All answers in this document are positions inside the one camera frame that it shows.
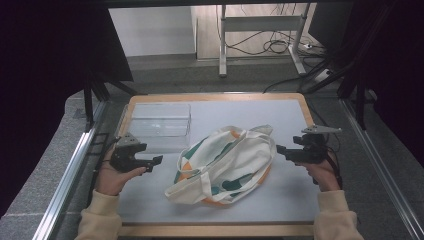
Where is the aluminium rail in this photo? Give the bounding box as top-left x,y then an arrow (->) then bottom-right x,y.
339,98 -> 424,240
32,99 -> 108,240

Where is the dark curtain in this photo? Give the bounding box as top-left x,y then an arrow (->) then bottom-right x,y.
0,0 -> 135,218
308,0 -> 424,168

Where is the white metal desk frame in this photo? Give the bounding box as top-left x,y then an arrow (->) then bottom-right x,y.
218,3 -> 312,78

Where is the white power strip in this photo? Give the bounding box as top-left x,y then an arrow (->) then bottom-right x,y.
313,68 -> 334,84

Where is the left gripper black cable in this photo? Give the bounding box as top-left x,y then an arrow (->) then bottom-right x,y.
85,136 -> 118,208

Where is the tangle of black floor cables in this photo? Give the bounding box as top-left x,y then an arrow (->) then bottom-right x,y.
225,29 -> 328,58

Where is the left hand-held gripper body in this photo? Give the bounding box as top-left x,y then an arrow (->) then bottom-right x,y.
109,132 -> 153,173

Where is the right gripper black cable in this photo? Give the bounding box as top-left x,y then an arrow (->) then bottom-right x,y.
323,133 -> 344,189

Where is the person's left hand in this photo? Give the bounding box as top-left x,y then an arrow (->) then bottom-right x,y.
94,149 -> 148,197

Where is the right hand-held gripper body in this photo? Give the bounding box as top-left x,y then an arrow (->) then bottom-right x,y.
293,124 -> 343,164

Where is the black metal stand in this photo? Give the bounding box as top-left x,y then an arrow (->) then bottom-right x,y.
83,71 -> 138,133
299,49 -> 378,131

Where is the person's right hand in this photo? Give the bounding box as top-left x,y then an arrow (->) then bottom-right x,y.
296,151 -> 342,193

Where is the clear plastic box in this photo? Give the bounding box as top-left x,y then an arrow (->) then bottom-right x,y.
123,102 -> 193,154

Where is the cream patterned canvas tote bag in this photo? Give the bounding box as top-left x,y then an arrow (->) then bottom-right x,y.
164,124 -> 278,208

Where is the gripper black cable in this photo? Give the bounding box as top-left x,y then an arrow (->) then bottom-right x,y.
323,133 -> 344,189
85,136 -> 118,208

